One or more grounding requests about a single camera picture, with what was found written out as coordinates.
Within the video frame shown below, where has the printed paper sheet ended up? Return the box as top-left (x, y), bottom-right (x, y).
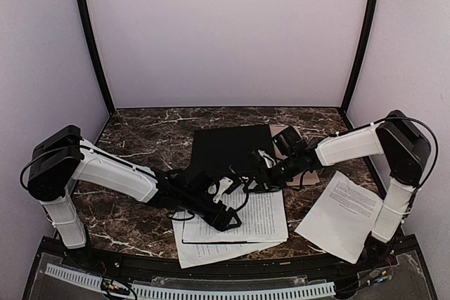
top-left (182, 187), bottom-right (288, 244)
top-left (171, 211), bottom-right (285, 269)
top-left (295, 171), bottom-right (383, 264)

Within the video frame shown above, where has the teal folder with black inside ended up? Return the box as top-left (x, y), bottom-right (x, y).
top-left (181, 124), bottom-right (286, 244)

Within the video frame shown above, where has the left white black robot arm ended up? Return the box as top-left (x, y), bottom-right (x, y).
top-left (20, 125), bottom-right (242, 249)

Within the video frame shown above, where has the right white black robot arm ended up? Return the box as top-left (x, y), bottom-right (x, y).
top-left (247, 110), bottom-right (439, 264)

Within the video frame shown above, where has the tan brown folder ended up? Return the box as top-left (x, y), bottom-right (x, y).
top-left (269, 126), bottom-right (316, 187)

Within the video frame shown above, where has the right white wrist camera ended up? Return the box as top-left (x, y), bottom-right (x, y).
top-left (252, 149), bottom-right (276, 170)

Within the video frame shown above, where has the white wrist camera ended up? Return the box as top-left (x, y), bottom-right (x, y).
top-left (252, 149), bottom-right (276, 170)
top-left (207, 177), bottom-right (240, 203)

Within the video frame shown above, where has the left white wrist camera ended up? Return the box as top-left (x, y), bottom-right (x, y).
top-left (207, 177), bottom-right (240, 203)

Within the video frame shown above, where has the white slotted cable duct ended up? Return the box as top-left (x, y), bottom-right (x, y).
top-left (44, 263), bottom-right (337, 300)

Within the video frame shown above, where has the black front rail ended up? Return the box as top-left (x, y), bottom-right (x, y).
top-left (38, 235), bottom-right (433, 299)

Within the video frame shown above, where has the right black frame post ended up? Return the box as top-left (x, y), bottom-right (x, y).
top-left (339, 0), bottom-right (377, 115)

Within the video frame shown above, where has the black frame post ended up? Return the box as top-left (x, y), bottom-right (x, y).
top-left (339, 0), bottom-right (377, 115)
top-left (76, 0), bottom-right (116, 115)

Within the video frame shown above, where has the left black frame post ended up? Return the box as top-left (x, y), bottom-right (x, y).
top-left (76, 0), bottom-right (116, 115)

